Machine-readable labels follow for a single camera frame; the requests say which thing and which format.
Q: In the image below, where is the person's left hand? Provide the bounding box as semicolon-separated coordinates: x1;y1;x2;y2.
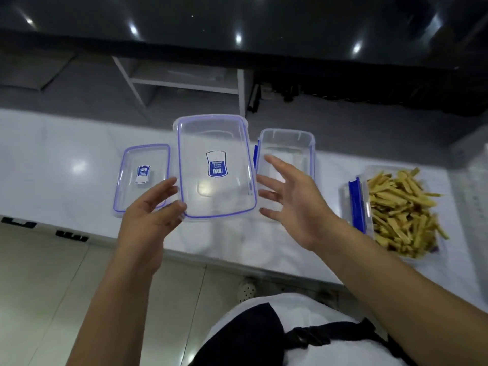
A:
116;177;188;272

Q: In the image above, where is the person's right hand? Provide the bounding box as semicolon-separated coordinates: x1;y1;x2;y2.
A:
256;154;342;252

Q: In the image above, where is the large clear blue-rimmed lid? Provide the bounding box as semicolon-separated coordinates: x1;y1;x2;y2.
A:
172;114;258;222

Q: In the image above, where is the person's right forearm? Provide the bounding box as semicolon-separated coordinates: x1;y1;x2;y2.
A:
316;220;488;366

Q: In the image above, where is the person's left forearm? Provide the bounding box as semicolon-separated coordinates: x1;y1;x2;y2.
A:
66;246;162;366

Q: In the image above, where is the empty clear plastic container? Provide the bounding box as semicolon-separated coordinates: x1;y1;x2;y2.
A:
253;128;316;222

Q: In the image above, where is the small clear blue-rimmed lid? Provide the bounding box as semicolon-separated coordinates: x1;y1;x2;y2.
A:
112;143;171;219

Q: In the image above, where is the white perforated shoe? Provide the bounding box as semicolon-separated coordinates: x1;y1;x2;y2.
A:
237;277;261;304

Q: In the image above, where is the clear container with blue clip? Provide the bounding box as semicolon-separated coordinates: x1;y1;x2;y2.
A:
339;165;450;265

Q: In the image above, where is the white shirt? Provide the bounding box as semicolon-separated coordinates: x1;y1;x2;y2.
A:
198;293;408;366

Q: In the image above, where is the black apron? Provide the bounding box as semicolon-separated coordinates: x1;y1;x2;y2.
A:
189;302;418;366

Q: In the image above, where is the pile of yellow fried sticks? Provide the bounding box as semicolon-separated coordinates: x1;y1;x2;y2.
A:
367;167;450;260

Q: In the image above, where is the large translucent plastic box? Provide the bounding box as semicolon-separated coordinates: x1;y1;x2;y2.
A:
448;125;488;303

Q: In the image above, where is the black table bracket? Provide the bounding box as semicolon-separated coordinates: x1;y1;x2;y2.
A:
55;230;90;243
0;216;37;229

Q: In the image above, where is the white shelf frame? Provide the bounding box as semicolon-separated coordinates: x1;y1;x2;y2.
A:
112;55;247;119

